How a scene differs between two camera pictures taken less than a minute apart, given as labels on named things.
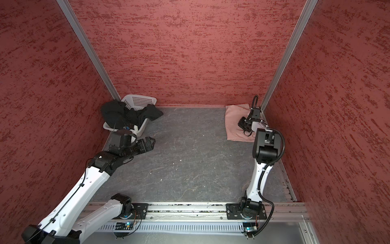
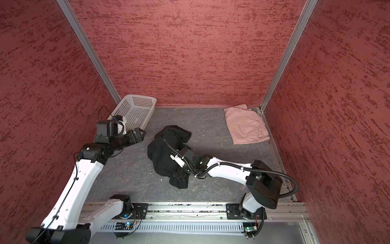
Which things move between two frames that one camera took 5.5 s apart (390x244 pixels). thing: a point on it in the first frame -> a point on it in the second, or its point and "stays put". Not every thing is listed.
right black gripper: (240, 124) -> (180, 172)
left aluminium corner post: (90, 51) stays put
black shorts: (115, 115) -> (167, 141)
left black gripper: (150, 146) -> (133, 140)
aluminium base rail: (281, 211) stays put
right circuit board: (250, 226) stays put
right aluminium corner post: (301, 25) stays put
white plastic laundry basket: (136, 102) stays put
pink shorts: (234, 131) stays put
